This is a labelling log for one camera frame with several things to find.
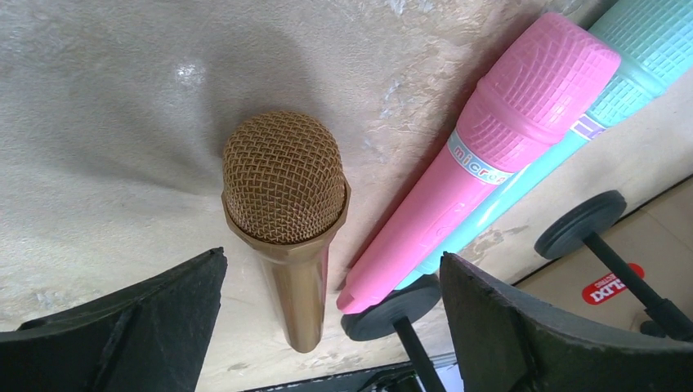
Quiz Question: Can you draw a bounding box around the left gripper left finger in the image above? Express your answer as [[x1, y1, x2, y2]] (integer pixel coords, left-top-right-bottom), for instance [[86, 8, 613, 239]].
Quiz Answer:
[[1, 248, 228, 391]]

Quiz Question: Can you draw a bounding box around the pink microphone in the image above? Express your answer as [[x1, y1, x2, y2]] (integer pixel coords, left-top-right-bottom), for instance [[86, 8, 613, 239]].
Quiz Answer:
[[336, 12, 621, 314]]

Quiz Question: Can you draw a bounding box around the black round-base stand with shockmount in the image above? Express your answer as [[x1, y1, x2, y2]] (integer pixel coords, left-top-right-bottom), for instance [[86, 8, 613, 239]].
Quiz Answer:
[[534, 189, 693, 343]]

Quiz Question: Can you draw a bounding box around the gold microphone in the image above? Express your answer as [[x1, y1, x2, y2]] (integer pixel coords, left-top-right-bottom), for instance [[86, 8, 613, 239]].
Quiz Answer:
[[221, 111, 351, 353]]

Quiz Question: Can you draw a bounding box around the mint green microphone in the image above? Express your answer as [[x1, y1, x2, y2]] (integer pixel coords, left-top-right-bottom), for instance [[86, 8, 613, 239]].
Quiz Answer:
[[397, 0, 692, 290]]

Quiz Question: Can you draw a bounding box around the tan plastic case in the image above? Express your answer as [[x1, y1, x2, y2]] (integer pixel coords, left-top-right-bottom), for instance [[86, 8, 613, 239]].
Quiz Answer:
[[511, 176, 693, 332]]

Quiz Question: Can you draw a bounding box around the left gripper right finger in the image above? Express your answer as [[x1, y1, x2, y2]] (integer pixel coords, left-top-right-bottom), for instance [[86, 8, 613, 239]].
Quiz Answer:
[[440, 252, 692, 391]]

